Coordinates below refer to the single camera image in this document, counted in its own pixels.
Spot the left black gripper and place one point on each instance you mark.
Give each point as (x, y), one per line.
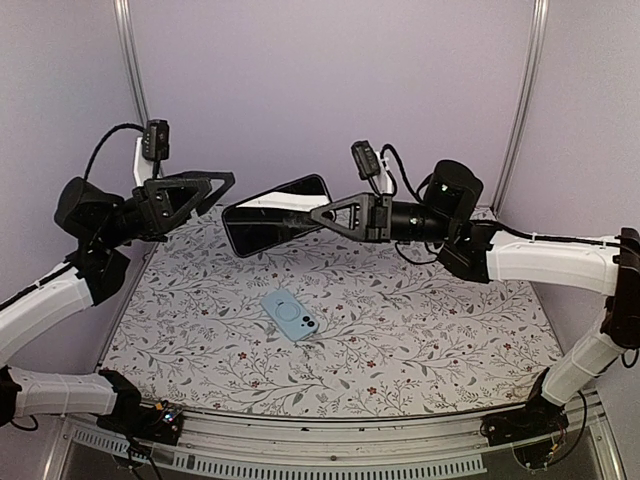
(165, 207)

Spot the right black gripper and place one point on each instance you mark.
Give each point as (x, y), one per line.
(369, 217)

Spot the black phone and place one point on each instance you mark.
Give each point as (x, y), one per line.
(276, 216)

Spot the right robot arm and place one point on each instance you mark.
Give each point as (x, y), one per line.
(486, 251)

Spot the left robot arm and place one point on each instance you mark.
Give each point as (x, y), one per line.
(101, 223)

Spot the light blue phone case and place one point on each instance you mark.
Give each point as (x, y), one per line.
(289, 315)

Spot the floral patterned table mat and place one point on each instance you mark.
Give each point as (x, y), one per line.
(396, 336)

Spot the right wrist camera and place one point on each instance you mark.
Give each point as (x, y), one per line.
(365, 159)

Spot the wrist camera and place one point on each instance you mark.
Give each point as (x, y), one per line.
(365, 159)
(155, 140)

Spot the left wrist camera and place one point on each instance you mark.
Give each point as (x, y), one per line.
(155, 140)

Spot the left aluminium frame post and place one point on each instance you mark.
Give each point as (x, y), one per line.
(125, 33)

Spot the aluminium frame post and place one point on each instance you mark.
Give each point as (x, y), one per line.
(532, 62)
(125, 33)

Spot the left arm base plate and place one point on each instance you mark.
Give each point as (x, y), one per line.
(161, 423)

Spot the front aluminium rail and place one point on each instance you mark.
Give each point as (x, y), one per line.
(222, 445)

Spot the right aluminium frame post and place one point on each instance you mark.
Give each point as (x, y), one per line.
(532, 62)

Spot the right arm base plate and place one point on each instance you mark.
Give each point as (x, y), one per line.
(523, 423)

